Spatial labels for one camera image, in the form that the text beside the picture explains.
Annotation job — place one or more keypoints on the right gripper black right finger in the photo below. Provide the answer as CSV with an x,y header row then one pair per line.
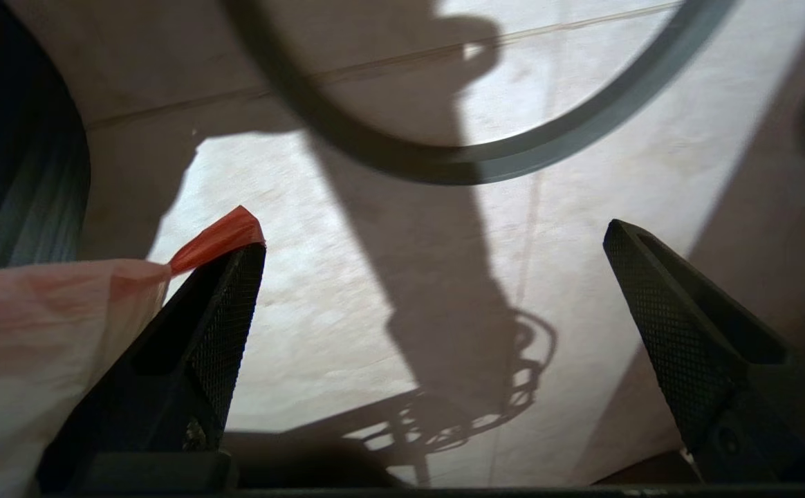
x,y
720,387

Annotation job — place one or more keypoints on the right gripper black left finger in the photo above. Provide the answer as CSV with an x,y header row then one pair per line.
x,y
188,373

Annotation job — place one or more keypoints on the white red-printed plastic bag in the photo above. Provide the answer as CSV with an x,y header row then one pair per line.
x,y
43,346

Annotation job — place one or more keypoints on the grey round trash bin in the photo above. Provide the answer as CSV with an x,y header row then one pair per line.
x,y
15,138

